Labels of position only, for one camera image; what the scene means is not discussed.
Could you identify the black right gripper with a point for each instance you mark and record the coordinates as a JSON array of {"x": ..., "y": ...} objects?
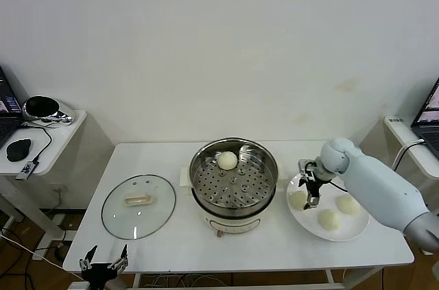
[{"x": 313, "y": 189}]

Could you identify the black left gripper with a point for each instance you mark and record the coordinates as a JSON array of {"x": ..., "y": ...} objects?
[{"x": 99, "y": 271}]

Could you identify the white steamed baozi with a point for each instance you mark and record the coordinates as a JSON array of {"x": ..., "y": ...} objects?
[
  {"x": 330, "y": 220},
  {"x": 226, "y": 160},
  {"x": 296, "y": 199},
  {"x": 348, "y": 205}
]

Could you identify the glass pot lid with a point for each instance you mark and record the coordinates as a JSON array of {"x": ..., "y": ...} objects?
[{"x": 154, "y": 207}]

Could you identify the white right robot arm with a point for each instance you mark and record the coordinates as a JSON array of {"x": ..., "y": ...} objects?
[{"x": 374, "y": 183}]

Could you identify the perforated steel steamer basket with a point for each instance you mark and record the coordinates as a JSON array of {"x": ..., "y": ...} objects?
[{"x": 212, "y": 183}]

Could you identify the white round plate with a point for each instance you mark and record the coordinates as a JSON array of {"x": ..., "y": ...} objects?
[{"x": 343, "y": 238}]

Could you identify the cream electric cooker base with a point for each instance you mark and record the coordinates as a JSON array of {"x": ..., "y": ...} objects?
[{"x": 233, "y": 223}]

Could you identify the white printed label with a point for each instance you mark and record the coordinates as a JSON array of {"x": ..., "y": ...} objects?
[{"x": 395, "y": 120}]

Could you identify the white side table with label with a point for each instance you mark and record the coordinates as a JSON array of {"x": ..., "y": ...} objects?
[{"x": 408, "y": 139}]

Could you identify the small grey usb hub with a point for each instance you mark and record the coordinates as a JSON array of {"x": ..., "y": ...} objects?
[{"x": 27, "y": 169}]

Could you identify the white side table with mouse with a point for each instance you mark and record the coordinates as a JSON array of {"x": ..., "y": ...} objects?
[{"x": 61, "y": 146}]

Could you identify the black computer mouse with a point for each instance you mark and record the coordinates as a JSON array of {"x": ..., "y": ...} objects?
[{"x": 19, "y": 150}]

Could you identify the black laptop beside chrome helmet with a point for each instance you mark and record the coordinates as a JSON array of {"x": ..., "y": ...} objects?
[{"x": 7, "y": 122}]

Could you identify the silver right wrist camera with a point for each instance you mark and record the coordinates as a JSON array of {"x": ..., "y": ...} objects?
[{"x": 306, "y": 168}]

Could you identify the white wall outlet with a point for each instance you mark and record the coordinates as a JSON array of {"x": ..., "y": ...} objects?
[{"x": 58, "y": 188}]

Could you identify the white main table frame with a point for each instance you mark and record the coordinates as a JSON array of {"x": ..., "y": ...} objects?
[{"x": 331, "y": 278}]

